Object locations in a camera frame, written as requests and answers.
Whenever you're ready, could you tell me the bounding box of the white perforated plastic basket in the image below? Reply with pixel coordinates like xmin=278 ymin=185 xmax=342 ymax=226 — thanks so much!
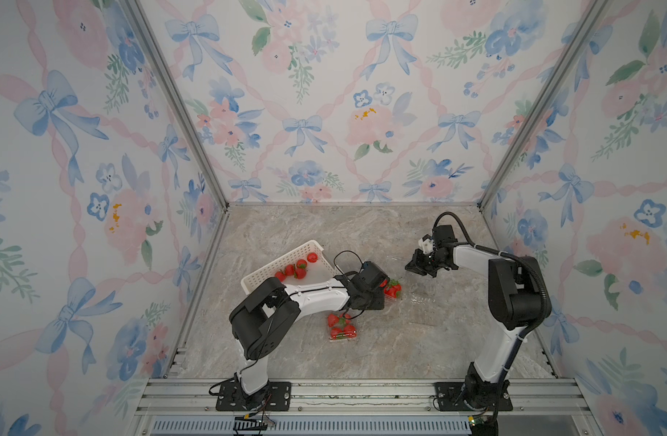
xmin=241 ymin=240 xmax=339 ymax=294

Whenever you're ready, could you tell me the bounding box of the strawberry front with stem down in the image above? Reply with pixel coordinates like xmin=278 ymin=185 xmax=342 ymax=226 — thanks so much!
xmin=330 ymin=328 xmax=345 ymax=340

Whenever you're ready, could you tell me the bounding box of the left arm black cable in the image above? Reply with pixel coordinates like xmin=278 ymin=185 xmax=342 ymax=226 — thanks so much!
xmin=332 ymin=249 xmax=367 ymax=320

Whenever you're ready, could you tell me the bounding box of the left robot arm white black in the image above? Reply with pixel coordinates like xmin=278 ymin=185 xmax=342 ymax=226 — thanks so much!
xmin=229 ymin=272 xmax=389 ymax=397

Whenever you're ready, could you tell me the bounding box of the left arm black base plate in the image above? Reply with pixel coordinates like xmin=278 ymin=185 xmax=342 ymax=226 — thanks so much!
xmin=208 ymin=378 xmax=292 ymax=412

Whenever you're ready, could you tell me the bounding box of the strawberry lone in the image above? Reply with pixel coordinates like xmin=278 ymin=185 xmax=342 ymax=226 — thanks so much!
xmin=389 ymin=280 xmax=402 ymax=292

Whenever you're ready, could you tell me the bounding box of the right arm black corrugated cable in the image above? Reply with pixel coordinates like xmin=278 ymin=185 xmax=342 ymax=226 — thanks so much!
xmin=430 ymin=211 xmax=553 ymax=377

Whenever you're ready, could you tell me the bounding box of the clear plastic clamshell container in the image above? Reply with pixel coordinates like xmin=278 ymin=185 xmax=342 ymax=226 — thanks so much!
xmin=327 ymin=314 xmax=358 ymax=341

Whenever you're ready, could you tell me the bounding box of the right aluminium corner post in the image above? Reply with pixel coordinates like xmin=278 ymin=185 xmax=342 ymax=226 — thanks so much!
xmin=477 ymin=0 xmax=611 ymax=213

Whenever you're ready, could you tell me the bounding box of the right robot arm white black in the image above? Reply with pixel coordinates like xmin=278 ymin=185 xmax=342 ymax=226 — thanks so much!
xmin=405 ymin=243 xmax=551 ymax=410

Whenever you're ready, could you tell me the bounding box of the left aluminium corner post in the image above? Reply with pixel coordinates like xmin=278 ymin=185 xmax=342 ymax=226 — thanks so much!
xmin=119 ymin=0 xmax=229 ymax=213

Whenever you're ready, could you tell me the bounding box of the aluminium mounting rail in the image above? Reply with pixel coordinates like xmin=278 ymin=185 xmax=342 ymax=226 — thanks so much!
xmin=128 ymin=379 xmax=602 ymax=435

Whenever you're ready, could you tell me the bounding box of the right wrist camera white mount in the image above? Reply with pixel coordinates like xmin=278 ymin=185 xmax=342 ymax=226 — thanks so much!
xmin=418 ymin=225 xmax=458 ymax=255

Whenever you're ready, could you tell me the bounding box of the aluminium corner post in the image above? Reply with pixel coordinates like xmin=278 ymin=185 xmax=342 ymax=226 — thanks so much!
xmin=119 ymin=0 xmax=229 ymax=213
xmin=477 ymin=0 xmax=611 ymax=213

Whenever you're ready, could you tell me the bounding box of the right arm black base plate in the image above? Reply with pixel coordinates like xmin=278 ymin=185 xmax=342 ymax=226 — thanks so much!
xmin=433 ymin=381 xmax=513 ymax=412

